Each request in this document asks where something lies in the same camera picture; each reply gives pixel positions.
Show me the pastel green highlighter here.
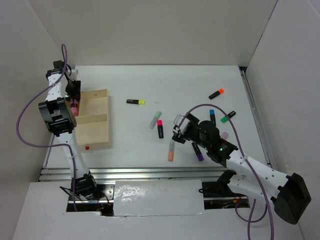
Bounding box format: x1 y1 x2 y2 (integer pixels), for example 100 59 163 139
149 111 162 130

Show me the pastel orange highlighter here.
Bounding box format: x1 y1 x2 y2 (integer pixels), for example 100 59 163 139
167 139 175 162

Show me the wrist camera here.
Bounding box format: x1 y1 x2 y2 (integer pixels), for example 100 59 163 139
69 69 79 76
173 114 190 135

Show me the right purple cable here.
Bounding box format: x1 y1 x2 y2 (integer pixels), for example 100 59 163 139
177 103 276 240

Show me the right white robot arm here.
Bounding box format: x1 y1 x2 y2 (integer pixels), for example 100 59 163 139
172 113 312 225

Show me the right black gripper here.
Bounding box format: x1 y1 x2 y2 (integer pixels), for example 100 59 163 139
172 111 211 150

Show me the purple cable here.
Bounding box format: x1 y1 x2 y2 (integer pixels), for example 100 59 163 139
177 103 276 240
16 44 83 213

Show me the aluminium table rail frame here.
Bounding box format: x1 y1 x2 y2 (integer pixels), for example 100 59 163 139
38 66 280 182

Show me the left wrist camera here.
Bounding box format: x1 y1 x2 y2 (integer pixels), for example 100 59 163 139
69 69 79 76

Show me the blue cap black highlighter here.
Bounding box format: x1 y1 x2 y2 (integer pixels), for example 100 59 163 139
209 109 216 126

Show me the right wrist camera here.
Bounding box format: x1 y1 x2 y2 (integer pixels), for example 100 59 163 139
173 114 190 135

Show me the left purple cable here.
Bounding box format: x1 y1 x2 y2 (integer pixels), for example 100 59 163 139
16 44 83 213

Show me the purple cap black highlighter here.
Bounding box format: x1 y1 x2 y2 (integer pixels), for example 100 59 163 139
191 142 204 162

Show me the wooden sorting tray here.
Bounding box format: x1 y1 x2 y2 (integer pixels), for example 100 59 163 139
75 89 111 152

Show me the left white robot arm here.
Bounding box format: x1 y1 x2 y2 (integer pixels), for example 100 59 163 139
38 60 99 200

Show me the yellow cap black highlighter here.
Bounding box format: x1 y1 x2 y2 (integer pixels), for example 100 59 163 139
126 99 145 105

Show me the pink cap black highlighter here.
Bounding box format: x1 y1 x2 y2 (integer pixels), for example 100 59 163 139
157 119 164 139

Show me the orange cap black highlighter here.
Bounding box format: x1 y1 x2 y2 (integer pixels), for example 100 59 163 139
208 88 224 100

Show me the green cap black highlighter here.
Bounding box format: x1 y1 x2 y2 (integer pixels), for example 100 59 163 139
220 110 237 123

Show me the pink glue bottle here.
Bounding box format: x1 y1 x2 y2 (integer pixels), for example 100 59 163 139
69 98 79 117

